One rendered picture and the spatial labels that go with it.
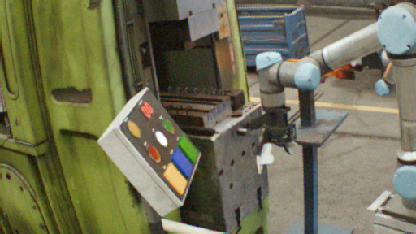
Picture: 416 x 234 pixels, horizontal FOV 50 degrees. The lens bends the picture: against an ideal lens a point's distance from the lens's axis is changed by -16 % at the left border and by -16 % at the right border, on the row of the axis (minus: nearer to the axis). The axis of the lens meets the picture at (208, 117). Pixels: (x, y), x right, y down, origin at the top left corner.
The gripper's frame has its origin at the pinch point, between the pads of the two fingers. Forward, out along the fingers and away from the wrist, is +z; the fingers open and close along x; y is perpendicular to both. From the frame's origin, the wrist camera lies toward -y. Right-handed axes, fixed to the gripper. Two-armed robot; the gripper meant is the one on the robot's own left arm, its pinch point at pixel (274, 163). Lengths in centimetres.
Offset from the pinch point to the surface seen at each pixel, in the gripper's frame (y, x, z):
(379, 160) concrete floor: -58, 183, 93
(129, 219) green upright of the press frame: -55, -25, 28
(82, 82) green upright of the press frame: -71, -23, -26
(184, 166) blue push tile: -12.6, -24.5, -6.8
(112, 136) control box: -13, -46, -24
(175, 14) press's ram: -44, 5, -45
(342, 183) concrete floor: -67, 141, 93
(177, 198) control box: -2.4, -36.5, -4.5
